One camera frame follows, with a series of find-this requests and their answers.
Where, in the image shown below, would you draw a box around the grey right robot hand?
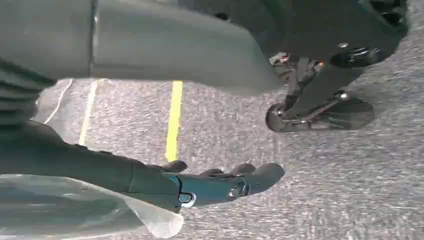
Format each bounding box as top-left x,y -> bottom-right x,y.
0,0 -> 286,214

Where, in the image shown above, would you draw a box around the clear plastic sheet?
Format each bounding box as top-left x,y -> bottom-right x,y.
0,173 -> 185,240

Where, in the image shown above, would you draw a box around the yellow floor tape strip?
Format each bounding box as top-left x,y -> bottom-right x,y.
164,80 -> 184,163

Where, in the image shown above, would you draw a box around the ribbed grey right arm sleeve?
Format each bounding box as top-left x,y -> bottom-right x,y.
0,57 -> 58,127

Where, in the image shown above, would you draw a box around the thin white floor line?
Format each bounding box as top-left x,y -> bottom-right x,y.
43,78 -> 74,125

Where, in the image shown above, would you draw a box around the wide white floor line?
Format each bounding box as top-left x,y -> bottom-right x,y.
78,78 -> 101,147

